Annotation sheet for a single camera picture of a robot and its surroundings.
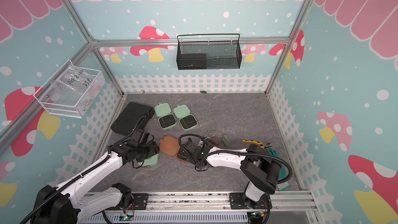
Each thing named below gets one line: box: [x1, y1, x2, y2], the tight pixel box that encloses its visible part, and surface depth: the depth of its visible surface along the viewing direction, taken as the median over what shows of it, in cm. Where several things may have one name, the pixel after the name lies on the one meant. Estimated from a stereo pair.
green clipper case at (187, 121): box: [173, 104, 198, 131], surface depth 108 cm
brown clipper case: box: [159, 135, 191, 164], surface depth 91 cm
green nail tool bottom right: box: [220, 132, 232, 148], surface depth 97 cm
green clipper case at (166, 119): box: [154, 102, 177, 130], surface depth 108 cm
